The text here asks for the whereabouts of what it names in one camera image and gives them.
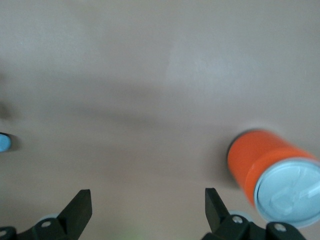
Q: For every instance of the light blue cup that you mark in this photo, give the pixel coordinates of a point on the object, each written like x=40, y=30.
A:
x=3, y=142

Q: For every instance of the brown table mat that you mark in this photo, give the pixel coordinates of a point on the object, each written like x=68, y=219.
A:
x=125, y=75

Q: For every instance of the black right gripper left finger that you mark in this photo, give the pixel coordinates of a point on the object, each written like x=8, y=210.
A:
x=75, y=215

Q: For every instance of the orange can with silver lid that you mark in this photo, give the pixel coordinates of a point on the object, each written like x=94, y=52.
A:
x=245, y=160

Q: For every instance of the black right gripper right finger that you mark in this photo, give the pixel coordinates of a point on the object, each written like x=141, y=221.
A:
x=220, y=222

